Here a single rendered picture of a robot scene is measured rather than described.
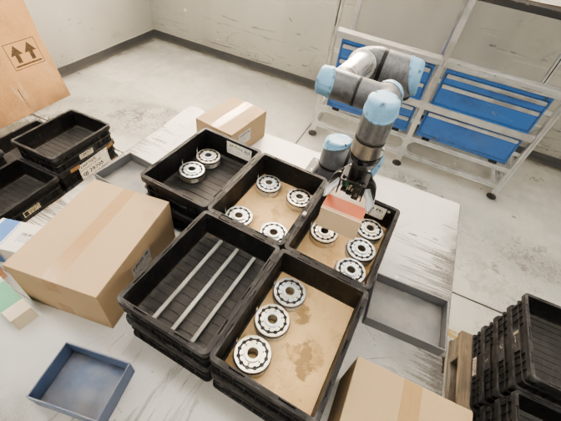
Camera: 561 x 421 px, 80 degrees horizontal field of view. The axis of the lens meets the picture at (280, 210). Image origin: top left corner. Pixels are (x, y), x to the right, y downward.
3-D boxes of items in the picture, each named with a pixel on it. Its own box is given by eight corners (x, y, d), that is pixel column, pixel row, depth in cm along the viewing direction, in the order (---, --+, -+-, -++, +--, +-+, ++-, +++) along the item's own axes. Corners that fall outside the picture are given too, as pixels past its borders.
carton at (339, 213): (332, 192, 111) (337, 175, 106) (366, 205, 109) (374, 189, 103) (315, 224, 101) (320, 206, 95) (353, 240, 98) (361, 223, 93)
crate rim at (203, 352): (205, 213, 117) (204, 208, 115) (280, 251, 109) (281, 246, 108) (115, 303, 91) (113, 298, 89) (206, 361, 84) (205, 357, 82)
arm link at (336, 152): (323, 151, 160) (331, 126, 151) (350, 161, 158) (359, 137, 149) (315, 164, 152) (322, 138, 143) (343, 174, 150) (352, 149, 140)
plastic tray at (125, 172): (175, 183, 155) (174, 174, 151) (142, 208, 142) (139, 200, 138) (132, 159, 162) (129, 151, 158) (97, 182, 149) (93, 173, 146)
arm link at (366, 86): (368, 68, 86) (357, 85, 79) (411, 83, 84) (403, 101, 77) (358, 97, 92) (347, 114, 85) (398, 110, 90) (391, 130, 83)
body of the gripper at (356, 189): (333, 194, 91) (345, 159, 82) (342, 175, 97) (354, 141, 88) (360, 204, 90) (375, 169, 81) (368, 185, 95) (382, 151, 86)
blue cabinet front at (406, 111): (326, 103, 299) (342, 38, 259) (406, 130, 284) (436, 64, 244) (325, 105, 297) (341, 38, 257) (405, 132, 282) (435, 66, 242)
